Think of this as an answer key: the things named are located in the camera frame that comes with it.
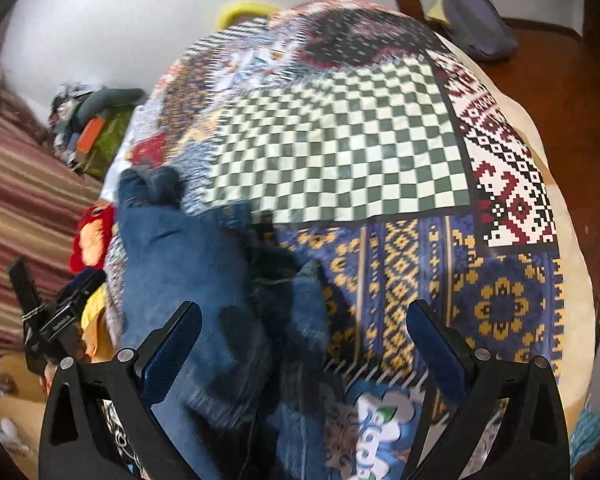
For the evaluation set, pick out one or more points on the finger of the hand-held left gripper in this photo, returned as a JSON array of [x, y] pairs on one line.
[[89, 280]]

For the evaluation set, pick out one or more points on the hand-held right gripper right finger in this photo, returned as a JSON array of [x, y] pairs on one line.
[[437, 350]]

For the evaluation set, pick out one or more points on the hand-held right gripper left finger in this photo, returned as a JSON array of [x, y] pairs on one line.
[[177, 342]]

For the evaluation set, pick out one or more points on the blue denim jacket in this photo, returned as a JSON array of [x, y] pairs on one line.
[[180, 260]]

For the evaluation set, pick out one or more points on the pile of mixed clothes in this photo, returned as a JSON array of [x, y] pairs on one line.
[[65, 115]]

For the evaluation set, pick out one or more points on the yellow cloth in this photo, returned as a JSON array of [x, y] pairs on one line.
[[96, 325]]

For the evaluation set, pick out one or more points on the green cloth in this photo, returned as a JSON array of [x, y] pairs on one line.
[[111, 142]]

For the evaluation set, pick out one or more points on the orange box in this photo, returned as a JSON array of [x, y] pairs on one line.
[[91, 135]]

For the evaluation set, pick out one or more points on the teal cloth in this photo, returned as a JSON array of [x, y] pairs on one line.
[[587, 435]]

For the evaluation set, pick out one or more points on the grey pillow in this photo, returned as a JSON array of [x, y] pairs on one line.
[[112, 100]]

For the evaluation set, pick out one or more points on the patchwork printed bedsheet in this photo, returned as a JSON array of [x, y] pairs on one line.
[[355, 135]]

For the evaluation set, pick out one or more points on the yellow plastic object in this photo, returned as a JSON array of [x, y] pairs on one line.
[[245, 10]]

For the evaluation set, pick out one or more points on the purple grey bag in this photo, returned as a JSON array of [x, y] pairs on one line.
[[477, 15]]

